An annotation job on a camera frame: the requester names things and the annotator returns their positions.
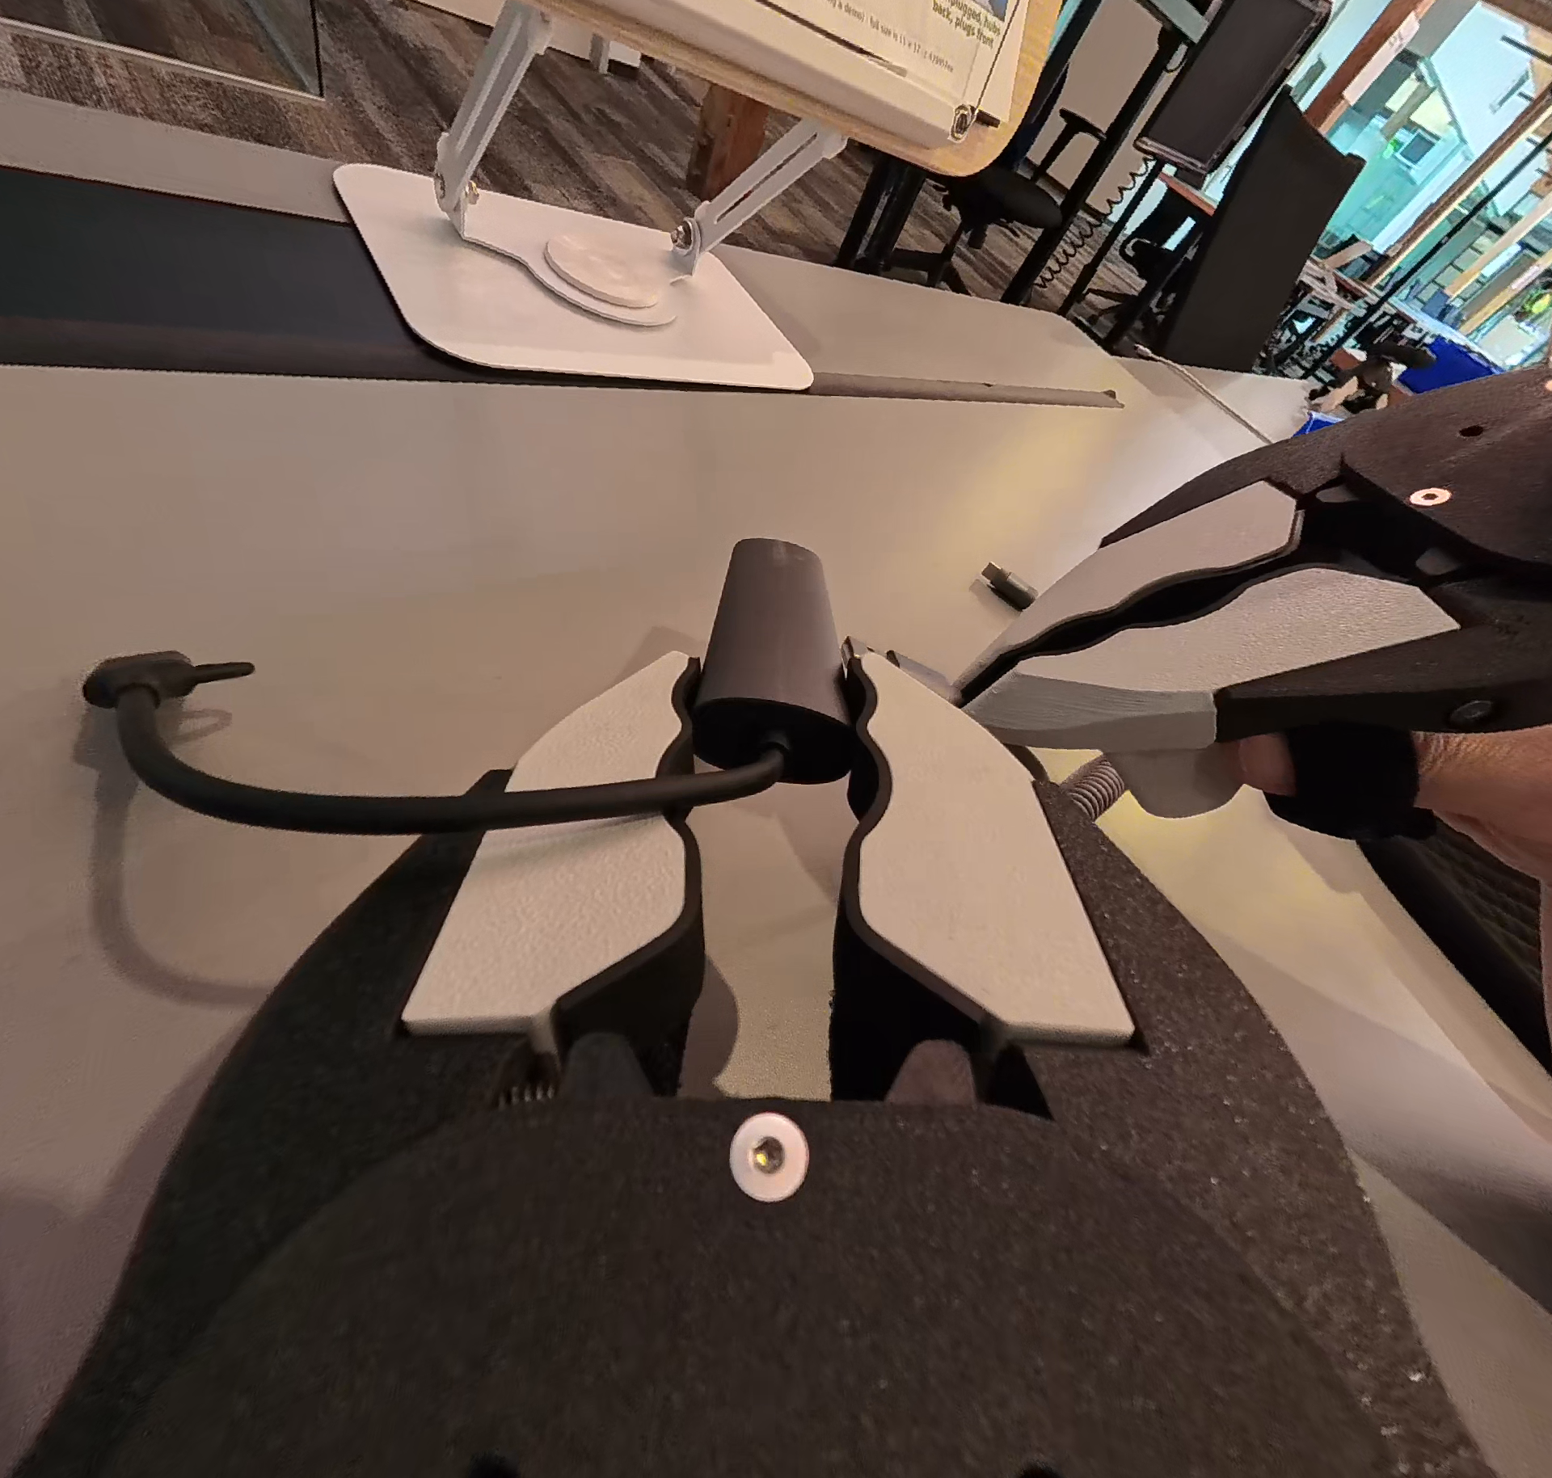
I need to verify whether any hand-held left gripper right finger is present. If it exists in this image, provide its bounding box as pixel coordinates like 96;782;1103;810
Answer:
838;650;1139;1045

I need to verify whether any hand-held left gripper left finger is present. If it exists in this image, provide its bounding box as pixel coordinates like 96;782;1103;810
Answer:
398;650;704;1080

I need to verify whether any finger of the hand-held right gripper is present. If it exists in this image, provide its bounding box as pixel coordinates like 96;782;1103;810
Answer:
956;566;1461;753
968;493;1309;688

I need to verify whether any silver usb cable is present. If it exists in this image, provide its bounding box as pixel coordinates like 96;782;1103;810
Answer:
839;557;1137;827

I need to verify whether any black hub cable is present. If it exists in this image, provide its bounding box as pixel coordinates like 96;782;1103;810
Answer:
81;649;791;832

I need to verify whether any person's right hand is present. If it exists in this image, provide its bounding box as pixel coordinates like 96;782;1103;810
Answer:
1234;723;1552;881

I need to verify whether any black wrist rest pad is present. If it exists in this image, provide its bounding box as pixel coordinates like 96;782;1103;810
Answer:
1361;820;1552;1026

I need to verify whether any black mesh swivel chair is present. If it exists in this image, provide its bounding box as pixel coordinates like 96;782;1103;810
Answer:
931;105;1070;294

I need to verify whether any black computer monitor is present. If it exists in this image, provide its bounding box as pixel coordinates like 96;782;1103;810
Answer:
1137;0;1337;178

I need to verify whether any thin white cable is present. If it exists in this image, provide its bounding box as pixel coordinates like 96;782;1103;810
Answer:
1137;342;1276;444

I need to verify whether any black coiled cord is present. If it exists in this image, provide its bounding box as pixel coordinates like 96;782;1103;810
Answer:
1028;159;1155;294

